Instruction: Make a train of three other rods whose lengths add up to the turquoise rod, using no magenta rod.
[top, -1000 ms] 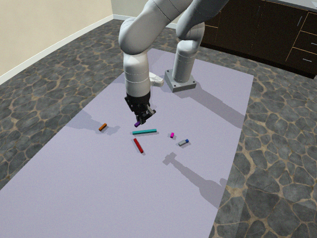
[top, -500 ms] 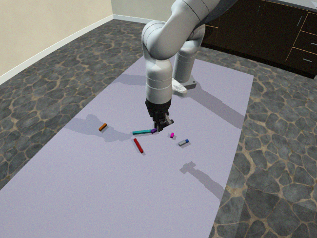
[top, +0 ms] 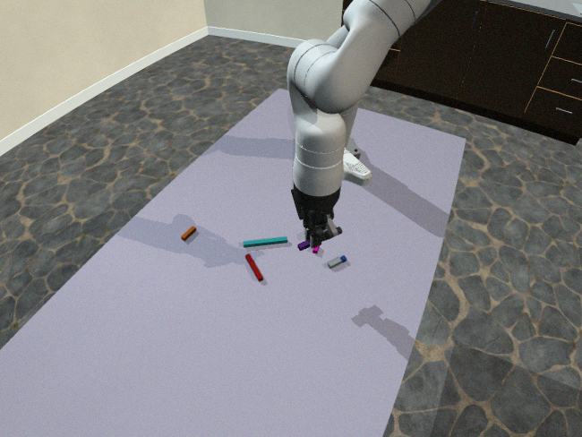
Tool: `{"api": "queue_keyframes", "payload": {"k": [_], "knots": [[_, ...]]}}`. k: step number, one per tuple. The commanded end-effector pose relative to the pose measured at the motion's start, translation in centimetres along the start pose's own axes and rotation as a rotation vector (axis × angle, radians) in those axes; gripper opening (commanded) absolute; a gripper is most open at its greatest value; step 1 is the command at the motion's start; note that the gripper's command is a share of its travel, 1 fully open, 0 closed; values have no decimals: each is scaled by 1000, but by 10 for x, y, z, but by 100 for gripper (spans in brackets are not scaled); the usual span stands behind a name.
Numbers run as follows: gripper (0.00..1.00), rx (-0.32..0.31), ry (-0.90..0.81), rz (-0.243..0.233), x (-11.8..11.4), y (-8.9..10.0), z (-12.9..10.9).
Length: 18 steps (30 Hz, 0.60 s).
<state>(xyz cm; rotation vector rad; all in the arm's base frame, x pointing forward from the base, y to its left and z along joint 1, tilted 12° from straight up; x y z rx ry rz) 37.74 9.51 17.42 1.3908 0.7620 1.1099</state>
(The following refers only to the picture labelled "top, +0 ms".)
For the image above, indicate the purple rod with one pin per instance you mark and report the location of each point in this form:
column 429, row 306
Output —
column 304, row 245

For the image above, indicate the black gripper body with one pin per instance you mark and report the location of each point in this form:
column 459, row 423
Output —
column 322, row 205

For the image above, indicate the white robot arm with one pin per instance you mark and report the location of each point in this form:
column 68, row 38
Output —
column 334, row 83

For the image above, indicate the turquoise rod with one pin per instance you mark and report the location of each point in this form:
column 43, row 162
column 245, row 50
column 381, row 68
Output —
column 278, row 240

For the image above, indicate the orange rectangular bar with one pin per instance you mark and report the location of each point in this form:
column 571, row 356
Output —
column 188, row 233

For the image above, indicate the dark red rod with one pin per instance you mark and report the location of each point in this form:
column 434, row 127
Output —
column 254, row 267

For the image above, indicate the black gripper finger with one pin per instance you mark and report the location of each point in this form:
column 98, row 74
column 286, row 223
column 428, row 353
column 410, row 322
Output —
column 302, row 214
column 323, row 232

